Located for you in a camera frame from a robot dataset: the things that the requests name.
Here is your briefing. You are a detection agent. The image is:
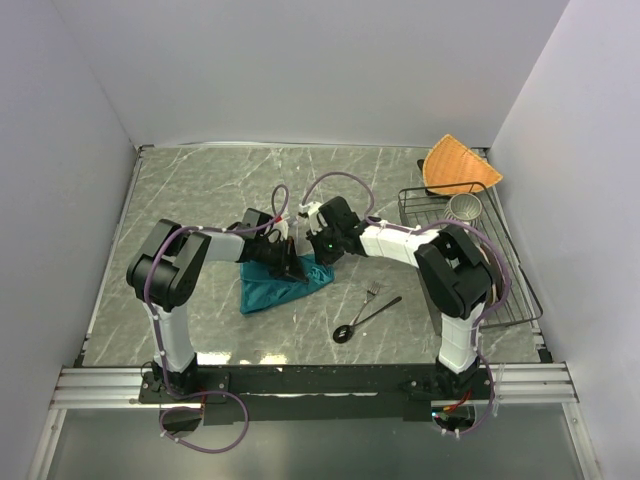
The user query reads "silver fork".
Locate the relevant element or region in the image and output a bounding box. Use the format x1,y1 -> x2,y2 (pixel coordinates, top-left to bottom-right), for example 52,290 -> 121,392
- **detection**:
349,281 -> 381,326

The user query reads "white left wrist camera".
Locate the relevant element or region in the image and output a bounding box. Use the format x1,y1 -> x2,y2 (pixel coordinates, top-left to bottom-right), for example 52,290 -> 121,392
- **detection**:
269,216 -> 289,243

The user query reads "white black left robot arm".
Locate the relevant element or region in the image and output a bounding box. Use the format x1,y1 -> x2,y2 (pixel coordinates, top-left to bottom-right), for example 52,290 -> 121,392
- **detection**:
126,208 -> 309,402

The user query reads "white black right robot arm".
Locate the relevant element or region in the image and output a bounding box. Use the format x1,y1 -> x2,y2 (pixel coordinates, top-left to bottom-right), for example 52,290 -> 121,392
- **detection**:
299,196 -> 496,399

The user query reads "teal satin napkin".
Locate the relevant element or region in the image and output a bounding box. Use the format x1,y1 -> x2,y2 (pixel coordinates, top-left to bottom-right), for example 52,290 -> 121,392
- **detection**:
240,254 -> 335,315

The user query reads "aluminium rail frame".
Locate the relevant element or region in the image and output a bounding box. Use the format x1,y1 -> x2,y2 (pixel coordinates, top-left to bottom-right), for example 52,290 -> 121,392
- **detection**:
27,363 -> 601,479

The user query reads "orange woven fan basket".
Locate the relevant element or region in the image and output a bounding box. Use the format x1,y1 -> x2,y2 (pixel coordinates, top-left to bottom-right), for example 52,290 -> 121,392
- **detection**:
422,134 -> 503,196

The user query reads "dark brown plate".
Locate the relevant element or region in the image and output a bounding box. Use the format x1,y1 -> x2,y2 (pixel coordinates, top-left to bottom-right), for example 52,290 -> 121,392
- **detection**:
480,244 -> 506,306

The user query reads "black spoon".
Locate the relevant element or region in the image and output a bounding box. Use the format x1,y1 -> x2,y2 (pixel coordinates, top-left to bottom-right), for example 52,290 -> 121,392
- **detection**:
332,296 -> 403,344

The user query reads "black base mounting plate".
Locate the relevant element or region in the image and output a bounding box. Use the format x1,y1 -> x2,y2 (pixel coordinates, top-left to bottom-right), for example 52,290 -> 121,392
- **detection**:
139,364 -> 492,426

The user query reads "black wire dish rack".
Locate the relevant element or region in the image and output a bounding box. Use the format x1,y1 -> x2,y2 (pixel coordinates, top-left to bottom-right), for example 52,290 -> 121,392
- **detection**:
398,183 -> 543,330

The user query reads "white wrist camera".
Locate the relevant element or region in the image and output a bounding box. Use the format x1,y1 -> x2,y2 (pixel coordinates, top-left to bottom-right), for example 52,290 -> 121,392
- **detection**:
269,216 -> 289,243
298,201 -> 325,235

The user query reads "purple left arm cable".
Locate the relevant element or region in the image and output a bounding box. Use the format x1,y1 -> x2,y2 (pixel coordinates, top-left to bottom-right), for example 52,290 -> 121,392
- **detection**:
142,183 -> 250,455

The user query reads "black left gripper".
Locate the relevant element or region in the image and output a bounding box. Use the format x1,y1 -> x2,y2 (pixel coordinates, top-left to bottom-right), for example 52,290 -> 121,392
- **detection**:
255,236 -> 309,284

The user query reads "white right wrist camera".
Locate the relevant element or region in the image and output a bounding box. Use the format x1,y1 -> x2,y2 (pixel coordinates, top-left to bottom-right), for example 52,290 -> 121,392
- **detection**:
298,201 -> 325,235

